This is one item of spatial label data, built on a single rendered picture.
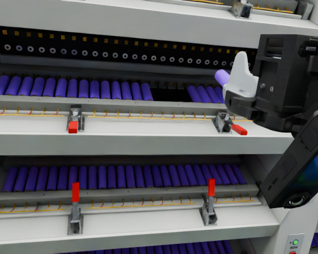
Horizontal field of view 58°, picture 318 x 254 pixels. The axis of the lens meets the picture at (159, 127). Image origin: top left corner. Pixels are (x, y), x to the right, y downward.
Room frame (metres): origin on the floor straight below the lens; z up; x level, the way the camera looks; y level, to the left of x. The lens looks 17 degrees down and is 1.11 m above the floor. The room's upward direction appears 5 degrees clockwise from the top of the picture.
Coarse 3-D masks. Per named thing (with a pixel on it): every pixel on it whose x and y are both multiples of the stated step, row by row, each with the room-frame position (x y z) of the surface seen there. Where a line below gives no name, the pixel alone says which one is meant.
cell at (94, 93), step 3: (93, 81) 0.57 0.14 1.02; (96, 81) 0.57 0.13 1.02; (90, 84) 0.56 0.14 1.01; (93, 84) 0.56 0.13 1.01; (96, 84) 0.56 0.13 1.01; (90, 87) 0.55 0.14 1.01; (93, 87) 0.55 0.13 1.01; (96, 87) 0.55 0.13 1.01; (90, 90) 0.54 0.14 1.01; (93, 90) 0.54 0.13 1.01; (96, 90) 0.54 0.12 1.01; (90, 93) 0.53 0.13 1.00; (93, 93) 0.53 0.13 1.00; (96, 93) 0.53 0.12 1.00; (90, 96) 0.52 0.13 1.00; (93, 96) 0.52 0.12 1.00; (96, 96) 0.52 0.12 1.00
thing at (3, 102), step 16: (0, 96) 0.46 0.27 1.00; (16, 96) 0.47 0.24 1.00; (32, 96) 0.48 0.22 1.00; (16, 112) 0.45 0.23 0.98; (112, 112) 0.50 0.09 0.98; (128, 112) 0.51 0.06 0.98; (144, 112) 0.51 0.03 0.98; (160, 112) 0.52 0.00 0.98; (176, 112) 0.53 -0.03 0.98; (192, 112) 0.53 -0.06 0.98; (208, 112) 0.54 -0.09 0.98
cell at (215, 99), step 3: (207, 87) 0.63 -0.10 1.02; (210, 87) 0.63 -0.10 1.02; (207, 90) 0.62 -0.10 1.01; (210, 90) 0.62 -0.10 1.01; (213, 90) 0.62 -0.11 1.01; (207, 93) 0.62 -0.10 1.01; (210, 93) 0.61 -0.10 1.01; (213, 93) 0.60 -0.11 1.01; (210, 96) 0.60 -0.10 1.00; (213, 96) 0.59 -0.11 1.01; (216, 96) 0.59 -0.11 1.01; (213, 99) 0.59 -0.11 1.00; (216, 99) 0.58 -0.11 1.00; (219, 99) 0.59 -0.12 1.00; (213, 102) 0.58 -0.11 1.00; (216, 102) 0.57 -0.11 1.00; (219, 102) 0.58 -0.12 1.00
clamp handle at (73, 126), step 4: (76, 112) 0.45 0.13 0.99; (72, 116) 0.45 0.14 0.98; (76, 116) 0.45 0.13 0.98; (72, 120) 0.42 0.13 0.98; (76, 120) 0.43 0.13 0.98; (72, 124) 0.40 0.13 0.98; (76, 124) 0.40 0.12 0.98; (68, 128) 0.38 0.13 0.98; (72, 128) 0.38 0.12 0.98; (76, 128) 0.38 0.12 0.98; (68, 132) 0.38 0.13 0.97; (72, 132) 0.38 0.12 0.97; (76, 132) 0.38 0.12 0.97
